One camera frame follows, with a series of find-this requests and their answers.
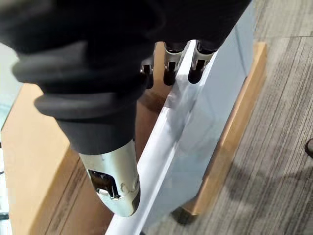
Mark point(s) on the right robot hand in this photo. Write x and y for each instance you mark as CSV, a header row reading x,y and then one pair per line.
x,y
80,61

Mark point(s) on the white plastic bin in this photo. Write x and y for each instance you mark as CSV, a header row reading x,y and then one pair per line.
x,y
193,127

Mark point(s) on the dark round object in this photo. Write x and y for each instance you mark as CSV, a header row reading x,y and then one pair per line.
x,y
309,148

